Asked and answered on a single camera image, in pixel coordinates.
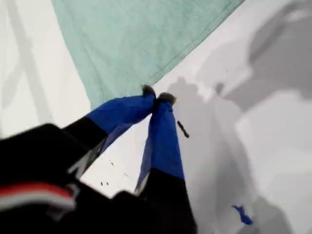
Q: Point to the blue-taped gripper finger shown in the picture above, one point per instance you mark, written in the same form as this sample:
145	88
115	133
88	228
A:
163	151
117	114

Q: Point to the pale green T-shirt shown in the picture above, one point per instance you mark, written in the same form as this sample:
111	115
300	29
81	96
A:
134	44

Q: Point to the small black scrap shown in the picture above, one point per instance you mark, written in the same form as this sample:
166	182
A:
182	129

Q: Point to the small blue tape scrap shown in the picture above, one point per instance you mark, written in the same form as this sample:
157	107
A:
243	215

